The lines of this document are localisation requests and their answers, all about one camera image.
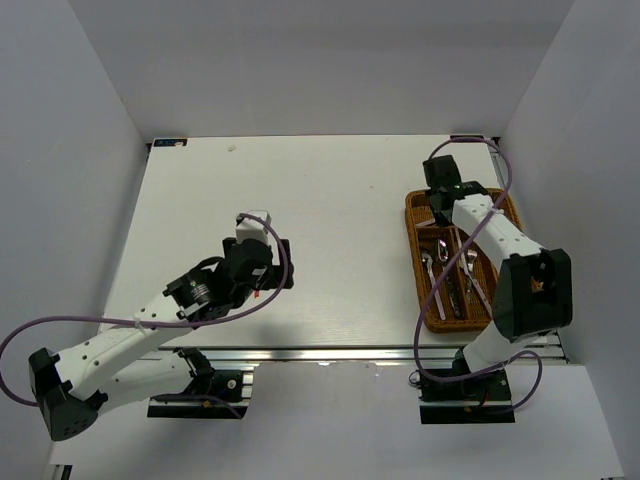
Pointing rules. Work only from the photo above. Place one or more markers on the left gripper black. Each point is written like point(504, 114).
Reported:
point(272, 273)

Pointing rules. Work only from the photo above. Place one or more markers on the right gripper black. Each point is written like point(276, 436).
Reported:
point(441, 220)

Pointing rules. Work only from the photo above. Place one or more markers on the knife with pink handle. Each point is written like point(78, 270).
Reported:
point(426, 224)

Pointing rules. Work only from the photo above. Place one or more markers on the spoon with dark dotted handle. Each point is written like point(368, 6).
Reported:
point(442, 258)

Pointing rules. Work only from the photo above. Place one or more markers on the fork with black dotted handle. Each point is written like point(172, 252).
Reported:
point(471, 257)

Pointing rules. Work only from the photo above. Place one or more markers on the fork with pink handle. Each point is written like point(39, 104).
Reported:
point(479, 292)

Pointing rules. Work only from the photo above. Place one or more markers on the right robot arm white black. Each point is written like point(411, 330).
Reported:
point(533, 294)

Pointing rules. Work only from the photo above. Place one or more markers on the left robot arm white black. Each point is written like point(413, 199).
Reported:
point(77, 385)

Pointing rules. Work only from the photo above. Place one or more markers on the wicker cutlery basket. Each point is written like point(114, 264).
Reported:
point(476, 318)

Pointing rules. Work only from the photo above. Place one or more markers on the blue label left corner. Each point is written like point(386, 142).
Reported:
point(171, 142)

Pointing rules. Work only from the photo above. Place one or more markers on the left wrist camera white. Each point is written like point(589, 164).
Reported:
point(253, 228)

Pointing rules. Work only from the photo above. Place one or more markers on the spoon with pink handle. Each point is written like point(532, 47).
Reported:
point(428, 263)

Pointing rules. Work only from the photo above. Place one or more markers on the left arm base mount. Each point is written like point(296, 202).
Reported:
point(212, 393)

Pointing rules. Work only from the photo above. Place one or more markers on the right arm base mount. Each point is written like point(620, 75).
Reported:
point(485, 399)

